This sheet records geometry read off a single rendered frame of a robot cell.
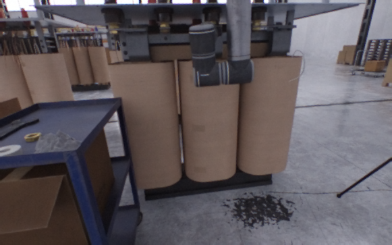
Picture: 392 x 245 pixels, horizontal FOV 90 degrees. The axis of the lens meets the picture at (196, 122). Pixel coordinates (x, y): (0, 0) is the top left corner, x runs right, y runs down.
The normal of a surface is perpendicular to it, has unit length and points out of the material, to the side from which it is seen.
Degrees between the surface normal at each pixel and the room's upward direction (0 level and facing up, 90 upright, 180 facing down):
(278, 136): 90
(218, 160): 90
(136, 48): 90
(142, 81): 90
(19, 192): 26
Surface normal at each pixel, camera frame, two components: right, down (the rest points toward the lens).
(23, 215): 0.04, -0.69
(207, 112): 0.18, 0.34
